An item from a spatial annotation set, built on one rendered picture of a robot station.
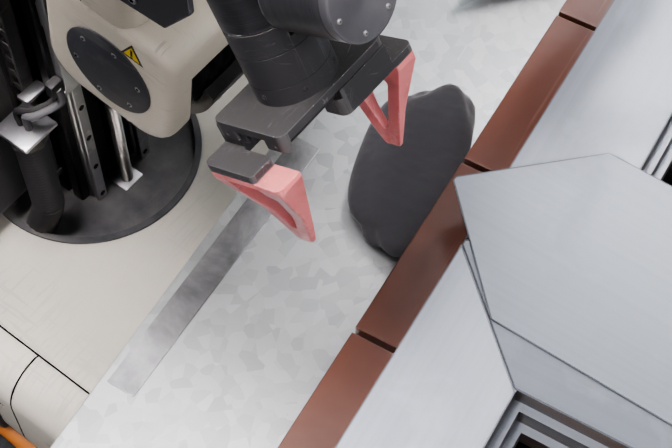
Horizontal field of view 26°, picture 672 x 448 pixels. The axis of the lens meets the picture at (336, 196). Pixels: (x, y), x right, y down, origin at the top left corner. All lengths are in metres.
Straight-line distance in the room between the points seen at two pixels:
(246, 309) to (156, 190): 0.59
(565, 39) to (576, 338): 0.31
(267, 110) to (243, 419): 0.40
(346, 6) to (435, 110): 0.57
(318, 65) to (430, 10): 0.59
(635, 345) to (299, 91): 0.34
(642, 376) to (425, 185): 0.34
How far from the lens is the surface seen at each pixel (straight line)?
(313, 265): 1.31
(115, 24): 1.31
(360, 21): 0.82
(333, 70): 0.91
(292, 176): 0.89
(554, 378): 1.06
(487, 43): 1.46
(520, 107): 1.23
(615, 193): 1.15
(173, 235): 1.80
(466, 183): 1.14
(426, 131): 1.36
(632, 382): 1.07
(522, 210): 1.13
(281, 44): 0.88
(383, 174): 1.32
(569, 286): 1.10
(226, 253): 1.32
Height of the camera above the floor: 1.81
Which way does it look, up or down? 57 degrees down
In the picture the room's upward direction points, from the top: straight up
